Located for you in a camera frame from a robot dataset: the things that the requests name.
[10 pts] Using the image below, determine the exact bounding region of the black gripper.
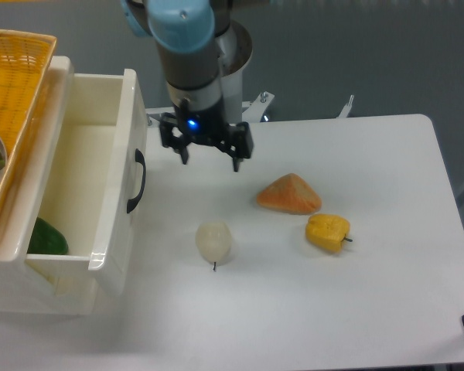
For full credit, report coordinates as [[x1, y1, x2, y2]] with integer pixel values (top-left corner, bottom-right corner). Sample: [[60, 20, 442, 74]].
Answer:
[[159, 83, 253, 172]]

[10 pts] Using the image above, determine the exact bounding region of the green bell pepper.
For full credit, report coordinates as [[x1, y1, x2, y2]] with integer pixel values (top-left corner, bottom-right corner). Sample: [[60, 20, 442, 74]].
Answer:
[[27, 217, 69, 255]]

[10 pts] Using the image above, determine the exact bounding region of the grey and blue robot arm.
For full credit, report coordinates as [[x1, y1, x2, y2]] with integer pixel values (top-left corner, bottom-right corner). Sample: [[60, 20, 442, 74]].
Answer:
[[121, 1, 254, 171]]

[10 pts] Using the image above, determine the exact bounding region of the white upper drawer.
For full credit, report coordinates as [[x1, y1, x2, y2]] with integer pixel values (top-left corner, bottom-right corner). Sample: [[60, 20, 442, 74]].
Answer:
[[27, 70, 147, 295]]

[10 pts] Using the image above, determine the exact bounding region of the yellow bell pepper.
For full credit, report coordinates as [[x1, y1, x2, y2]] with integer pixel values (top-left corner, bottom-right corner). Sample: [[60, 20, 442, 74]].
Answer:
[[305, 214, 351, 254]]

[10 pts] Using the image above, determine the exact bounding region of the white pear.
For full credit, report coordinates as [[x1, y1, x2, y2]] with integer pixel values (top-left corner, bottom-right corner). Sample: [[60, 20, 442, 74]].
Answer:
[[195, 221, 233, 271]]

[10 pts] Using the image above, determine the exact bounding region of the yellow woven basket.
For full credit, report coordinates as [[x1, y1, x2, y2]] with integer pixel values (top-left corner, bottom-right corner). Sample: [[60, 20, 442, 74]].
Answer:
[[0, 29, 56, 214]]

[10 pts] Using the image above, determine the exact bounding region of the black drawer handle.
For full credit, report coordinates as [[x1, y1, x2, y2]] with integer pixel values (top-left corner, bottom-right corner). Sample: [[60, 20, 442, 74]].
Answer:
[[126, 148, 147, 214]]

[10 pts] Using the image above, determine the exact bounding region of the white table frame bracket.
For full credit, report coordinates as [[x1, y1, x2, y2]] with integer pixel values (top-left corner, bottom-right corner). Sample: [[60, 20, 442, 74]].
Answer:
[[337, 94, 354, 119]]

